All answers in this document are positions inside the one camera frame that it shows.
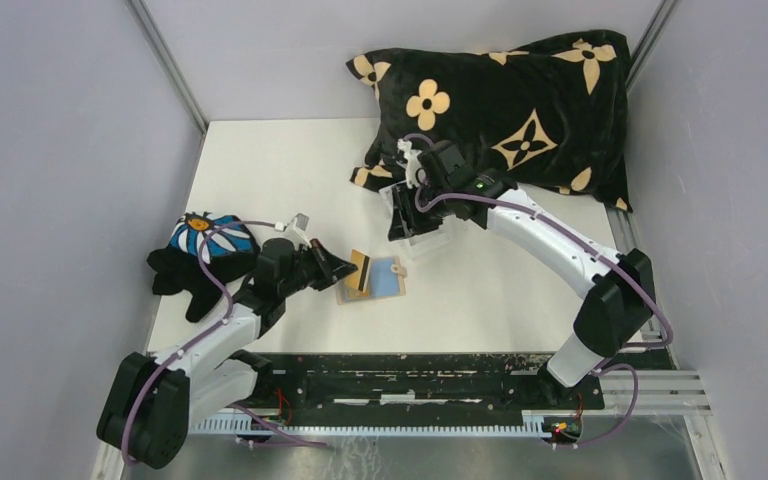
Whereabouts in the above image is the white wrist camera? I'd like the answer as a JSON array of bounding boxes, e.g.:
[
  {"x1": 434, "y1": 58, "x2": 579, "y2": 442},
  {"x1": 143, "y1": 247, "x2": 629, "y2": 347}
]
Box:
[
  {"x1": 283, "y1": 213, "x2": 311, "y2": 247},
  {"x1": 397, "y1": 140, "x2": 426, "y2": 189}
]

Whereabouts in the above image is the beige leather card holder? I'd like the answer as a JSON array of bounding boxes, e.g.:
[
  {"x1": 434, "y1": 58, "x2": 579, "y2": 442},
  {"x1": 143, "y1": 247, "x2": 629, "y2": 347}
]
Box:
[{"x1": 336, "y1": 256, "x2": 407, "y2": 305}]

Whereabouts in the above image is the black blue flower cloth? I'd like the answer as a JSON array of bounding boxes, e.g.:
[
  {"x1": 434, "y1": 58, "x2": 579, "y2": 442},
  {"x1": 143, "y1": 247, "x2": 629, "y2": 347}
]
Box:
[{"x1": 147, "y1": 211, "x2": 260, "y2": 323}]

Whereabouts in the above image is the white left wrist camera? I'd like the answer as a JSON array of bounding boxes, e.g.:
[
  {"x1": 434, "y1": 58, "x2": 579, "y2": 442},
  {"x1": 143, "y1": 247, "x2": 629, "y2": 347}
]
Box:
[{"x1": 283, "y1": 213, "x2": 311, "y2": 247}]

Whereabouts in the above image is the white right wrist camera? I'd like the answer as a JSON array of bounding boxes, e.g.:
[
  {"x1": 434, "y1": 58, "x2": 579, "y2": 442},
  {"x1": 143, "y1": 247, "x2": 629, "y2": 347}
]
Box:
[{"x1": 397, "y1": 140, "x2": 426, "y2": 189}]

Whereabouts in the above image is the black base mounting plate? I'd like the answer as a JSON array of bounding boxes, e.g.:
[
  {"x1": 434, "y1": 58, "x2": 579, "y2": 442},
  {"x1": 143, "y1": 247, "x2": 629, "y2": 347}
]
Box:
[{"x1": 241, "y1": 371, "x2": 605, "y2": 427}]

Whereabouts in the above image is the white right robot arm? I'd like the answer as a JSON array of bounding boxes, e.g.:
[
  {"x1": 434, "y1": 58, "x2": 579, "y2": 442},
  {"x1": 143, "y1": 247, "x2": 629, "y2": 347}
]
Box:
[{"x1": 388, "y1": 138, "x2": 657, "y2": 408}]

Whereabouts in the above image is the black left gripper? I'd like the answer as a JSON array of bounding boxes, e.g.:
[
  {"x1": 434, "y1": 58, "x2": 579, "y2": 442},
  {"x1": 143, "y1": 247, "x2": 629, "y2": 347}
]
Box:
[{"x1": 279, "y1": 238, "x2": 357, "y2": 298}]

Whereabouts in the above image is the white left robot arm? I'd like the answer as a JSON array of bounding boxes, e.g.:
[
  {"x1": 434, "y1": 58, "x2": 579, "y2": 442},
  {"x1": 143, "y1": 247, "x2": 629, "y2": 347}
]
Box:
[{"x1": 95, "y1": 238, "x2": 359, "y2": 469}]

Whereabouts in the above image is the clear plastic card box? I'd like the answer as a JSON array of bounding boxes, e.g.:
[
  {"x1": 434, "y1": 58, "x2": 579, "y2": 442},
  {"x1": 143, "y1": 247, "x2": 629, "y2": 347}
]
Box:
[{"x1": 378, "y1": 182, "x2": 452, "y2": 260}]

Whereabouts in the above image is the black floral pillow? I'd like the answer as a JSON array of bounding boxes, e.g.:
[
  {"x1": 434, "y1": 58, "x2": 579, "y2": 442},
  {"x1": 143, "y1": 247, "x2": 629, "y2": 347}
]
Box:
[{"x1": 346, "y1": 29, "x2": 632, "y2": 211}]

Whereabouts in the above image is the slotted cable duct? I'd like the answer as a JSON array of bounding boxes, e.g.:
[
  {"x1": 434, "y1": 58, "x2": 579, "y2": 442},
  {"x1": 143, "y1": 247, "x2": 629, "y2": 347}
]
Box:
[{"x1": 189, "y1": 410, "x2": 552, "y2": 439}]

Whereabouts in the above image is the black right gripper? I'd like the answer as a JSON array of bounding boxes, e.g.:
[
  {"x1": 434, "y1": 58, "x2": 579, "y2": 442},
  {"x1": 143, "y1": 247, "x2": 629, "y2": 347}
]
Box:
[{"x1": 389, "y1": 177, "x2": 454, "y2": 239}]

